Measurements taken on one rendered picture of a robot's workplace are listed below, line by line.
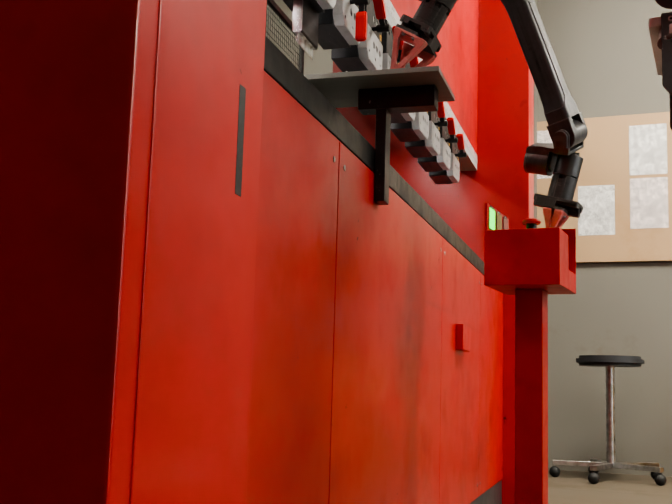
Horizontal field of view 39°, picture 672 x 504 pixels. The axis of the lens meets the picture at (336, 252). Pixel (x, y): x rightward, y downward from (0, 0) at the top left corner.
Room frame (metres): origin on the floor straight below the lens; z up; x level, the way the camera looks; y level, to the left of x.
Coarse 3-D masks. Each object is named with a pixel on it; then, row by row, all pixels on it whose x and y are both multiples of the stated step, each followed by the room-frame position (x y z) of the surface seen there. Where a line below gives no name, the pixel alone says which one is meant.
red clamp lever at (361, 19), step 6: (354, 0) 1.88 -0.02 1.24; (360, 0) 1.88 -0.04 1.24; (366, 0) 1.87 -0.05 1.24; (360, 6) 1.88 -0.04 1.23; (360, 12) 1.88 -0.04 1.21; (366, 12) 1.88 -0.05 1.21; (360, 18) 1.87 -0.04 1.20; (366, 18) 1.88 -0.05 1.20; (360, 24) 1.87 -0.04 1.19; (366, 24) 1.88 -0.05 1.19; (360, 30) 1.87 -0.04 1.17; (366, 30) 1.88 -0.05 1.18; (360, 36) 1.88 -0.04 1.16; (366, 36) 1.88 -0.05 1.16
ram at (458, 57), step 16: (400, 0) 2.37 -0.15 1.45; (416, 0) 2.57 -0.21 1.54; (464, 0) 3.43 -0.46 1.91; (400, 16) 2.37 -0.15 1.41; (448, 16) 3.09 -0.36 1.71; (464, 16) 3.43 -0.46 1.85; (448, 32) 3.09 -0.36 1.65; (464, 32) 3.43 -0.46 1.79; (448, 48) 3.09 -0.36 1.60; (464, 48) 3.44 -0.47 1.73; (432, 64) 2.82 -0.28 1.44; (448, 64) 3.10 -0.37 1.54; (464, 64) 3.44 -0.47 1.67; (448, 80) 3.10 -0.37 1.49; (464, 80) 3.45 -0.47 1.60; (464, 96) 3.45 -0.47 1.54; (464, 112) 3.46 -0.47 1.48; (464, 128) 3.46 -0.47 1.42; (464, 144) 3.46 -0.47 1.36; (464, 160) 3.64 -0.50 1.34
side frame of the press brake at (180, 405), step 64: (0, 0) 0.66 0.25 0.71; (64, 0) 0.65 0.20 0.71; (128, 0) 0.63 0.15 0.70; (192, 0) 0.71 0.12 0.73; (256, 0) 0.84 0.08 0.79; (0, 64) 0.66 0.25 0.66; (64, 64) 0.64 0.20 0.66; (128, 64) 0.63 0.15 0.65; (192, 64) 0.71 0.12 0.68; (256, 64) 0.85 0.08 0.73; (0, 128) 0.66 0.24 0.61; (64, 128) 0.64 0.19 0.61; (128, 128) 0.63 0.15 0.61; (192, 128) 0.72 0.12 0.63; (256, 128) 0.85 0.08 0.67; (0, 192) 0.66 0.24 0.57; (64, 192) 0.64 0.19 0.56; (128, 192) 0.63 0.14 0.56; (192, 192) 0.72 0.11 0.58; (256, 192) 0.86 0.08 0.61; (0, 256) 0.66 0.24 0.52; (64, 256) 0.64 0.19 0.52; (128, 256) 0.64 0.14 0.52; (192, 256) 0.73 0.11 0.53; (0, 320) 0.65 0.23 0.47; (64, 320) 0.64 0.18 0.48; (128, 320) 0.64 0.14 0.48; (192, 320) 0.74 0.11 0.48; (0, 384) 0.65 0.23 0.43; (64, 384) 0.64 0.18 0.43; (128, 384) 0.65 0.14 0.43; (192, 384) 0.74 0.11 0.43; (0, 448) 0.65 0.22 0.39; (64, 448) 0.64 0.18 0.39; (128, 448) 0.65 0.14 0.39; (192, 448) 0.75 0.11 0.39
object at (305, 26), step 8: (296, 0) 1.71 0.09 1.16; (304, 0) 1.71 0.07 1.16; (296, 8) 1.71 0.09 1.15; (304, 8) 1.71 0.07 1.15; (312, 8) 1.76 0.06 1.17; (296, 16) 1.71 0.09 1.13; (304, 16) 1.71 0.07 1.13; (312, 16) 1.76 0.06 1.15; (296, 24) 1.71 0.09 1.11; (304, 24) 1.72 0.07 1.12; (312, 24) 1.76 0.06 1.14; (296, 32) 1.71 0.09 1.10; (304, 32) 1.72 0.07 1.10; (312, 32) 1.76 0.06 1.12; (296, 40) 1.71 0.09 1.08; (304, 40) 1.75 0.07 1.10; (312, 40) 1.77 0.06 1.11; (304, 48) 1.75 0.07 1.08; (312, 48) 1.79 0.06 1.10; (312, 56) 1.80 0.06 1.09
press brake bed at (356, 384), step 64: (320, 128) 1.37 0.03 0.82; (320, 192) 1.38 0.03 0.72; (256, 256) 1.14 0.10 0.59; (320, 256) 1.39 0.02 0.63; (384, 256) 1.78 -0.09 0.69; (448, 256) 2.49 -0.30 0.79; (256, 320) 1.15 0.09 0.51; (320, 320) 1.40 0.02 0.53; (384, 320) 1.80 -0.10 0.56; (448, 320) 2.50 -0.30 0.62; (256, 384) 1.16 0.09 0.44; (320, 384) 1.41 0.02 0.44; (384, 384) 1.81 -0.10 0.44; (448, 384) 2.51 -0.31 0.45; (256, 448) 1.17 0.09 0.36; (320, 448) 1.42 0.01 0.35; (384, 448) 1.82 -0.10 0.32; (448, 448) 2.53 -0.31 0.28
